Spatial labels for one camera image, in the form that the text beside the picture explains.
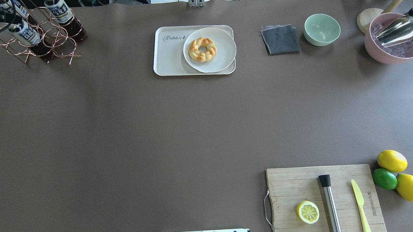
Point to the tea bottle brown liquid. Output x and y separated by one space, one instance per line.
29 37

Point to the beige serving tray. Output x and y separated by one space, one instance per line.
168 57

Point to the tea bottle rear rack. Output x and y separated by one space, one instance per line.
66 19

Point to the tea bottle rack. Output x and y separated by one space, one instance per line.
66 19
15 5

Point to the tea bottle front rack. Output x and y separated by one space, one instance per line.
15 5

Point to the white round plate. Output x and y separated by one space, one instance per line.
226 50

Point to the dark grey folded cloth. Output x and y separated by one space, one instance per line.
280 39

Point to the wooden cutting board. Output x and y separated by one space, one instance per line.
289 186

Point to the steel muddler black tip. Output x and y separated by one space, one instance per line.
333 220

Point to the half lemon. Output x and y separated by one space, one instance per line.
308 212

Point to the mint green bowl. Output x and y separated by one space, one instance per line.
321 29

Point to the yellow plastic knife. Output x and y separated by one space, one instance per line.
360 203

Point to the wooden mug tree stand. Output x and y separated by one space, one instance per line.
366 16

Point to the green lime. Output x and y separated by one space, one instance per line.
385 179

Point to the yellow lemon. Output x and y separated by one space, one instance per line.
405 186
392 160

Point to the pink bowl with ice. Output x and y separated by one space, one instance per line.
388 55

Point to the braided ring pastry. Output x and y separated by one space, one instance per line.
202 49

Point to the copper wire bottle rack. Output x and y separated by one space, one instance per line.
49 40

